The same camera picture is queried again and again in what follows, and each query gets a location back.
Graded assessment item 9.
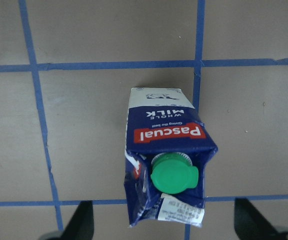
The milk carton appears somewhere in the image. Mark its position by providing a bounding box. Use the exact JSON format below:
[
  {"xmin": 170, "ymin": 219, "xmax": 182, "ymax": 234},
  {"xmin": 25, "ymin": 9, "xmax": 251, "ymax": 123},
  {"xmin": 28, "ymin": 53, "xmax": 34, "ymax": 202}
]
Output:
[{"xmin": 124, "ymin": 87, "xmax": 218, "ymax": 227}]

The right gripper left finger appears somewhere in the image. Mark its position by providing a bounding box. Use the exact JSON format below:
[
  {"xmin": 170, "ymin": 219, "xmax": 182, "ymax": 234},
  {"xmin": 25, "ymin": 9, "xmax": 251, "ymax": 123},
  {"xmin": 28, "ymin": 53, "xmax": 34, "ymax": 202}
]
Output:
[{"xmin": 59, "ymin": 200, "xmax": 95, "ymax": 240}]

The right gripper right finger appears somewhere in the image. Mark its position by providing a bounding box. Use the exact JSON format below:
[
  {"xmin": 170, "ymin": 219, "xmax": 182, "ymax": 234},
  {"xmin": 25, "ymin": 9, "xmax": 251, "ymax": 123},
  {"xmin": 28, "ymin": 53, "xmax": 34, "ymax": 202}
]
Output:
[{"xmin": 233, "ymin": 198, "xmax": 287, "ymax": 240}]

